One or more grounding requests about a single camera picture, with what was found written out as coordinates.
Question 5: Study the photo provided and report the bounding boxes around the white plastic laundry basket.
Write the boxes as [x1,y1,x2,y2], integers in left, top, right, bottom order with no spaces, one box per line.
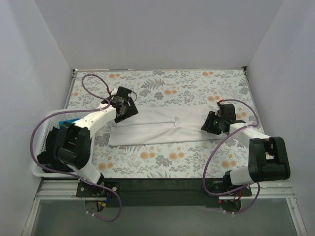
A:
[32,109,91,178]

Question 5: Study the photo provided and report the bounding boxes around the blue t shirt in basket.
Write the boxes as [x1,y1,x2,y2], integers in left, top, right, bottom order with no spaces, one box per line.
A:
[59,118,79,127]

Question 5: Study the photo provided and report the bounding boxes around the black t shirt in basket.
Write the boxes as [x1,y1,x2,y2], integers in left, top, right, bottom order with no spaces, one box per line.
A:
[37,127,73,173]

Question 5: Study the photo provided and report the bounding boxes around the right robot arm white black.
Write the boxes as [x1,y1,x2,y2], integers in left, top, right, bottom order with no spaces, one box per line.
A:
[201,99,291,195]

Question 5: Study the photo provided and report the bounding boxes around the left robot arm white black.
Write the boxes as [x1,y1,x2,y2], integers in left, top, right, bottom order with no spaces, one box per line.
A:
[54,87,138,184]

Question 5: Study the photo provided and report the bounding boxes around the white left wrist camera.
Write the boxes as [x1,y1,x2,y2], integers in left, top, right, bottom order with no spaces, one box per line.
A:
[107,88,118,95]

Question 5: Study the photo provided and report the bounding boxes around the white t shirt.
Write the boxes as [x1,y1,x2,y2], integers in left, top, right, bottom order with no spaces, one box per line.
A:
[108,104,221,146]

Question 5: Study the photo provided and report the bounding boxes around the floral patterned table mat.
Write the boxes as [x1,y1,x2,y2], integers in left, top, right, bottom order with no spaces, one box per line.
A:
[64,69,276,179]

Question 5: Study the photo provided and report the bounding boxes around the aluminium front rail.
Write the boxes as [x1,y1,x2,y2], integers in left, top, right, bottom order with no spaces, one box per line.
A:
[31,180,299,236]

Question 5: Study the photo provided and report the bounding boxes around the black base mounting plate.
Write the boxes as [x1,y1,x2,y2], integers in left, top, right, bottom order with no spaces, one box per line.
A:
[76,178,253,208]

